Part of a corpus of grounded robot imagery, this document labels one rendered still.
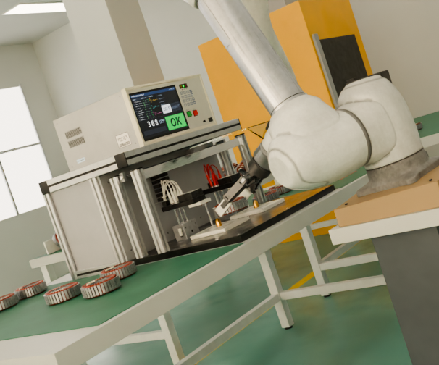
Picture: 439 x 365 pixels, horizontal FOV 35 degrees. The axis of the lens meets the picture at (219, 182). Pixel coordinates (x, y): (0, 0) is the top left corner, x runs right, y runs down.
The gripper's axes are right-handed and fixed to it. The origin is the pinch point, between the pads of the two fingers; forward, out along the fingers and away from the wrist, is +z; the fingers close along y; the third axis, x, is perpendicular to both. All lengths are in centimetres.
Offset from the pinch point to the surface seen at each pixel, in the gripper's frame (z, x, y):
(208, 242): 1.8, -7.5, -19.9
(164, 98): -3.9, 46.3, 9.7
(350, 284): 60, -40, 114
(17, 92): 464, 484, 476
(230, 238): -5.4, -11.9, -19.9
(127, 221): 20.3, 18.7, -20.4
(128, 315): -11, -18, -75
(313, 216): -9.6, -20.3, 16.2
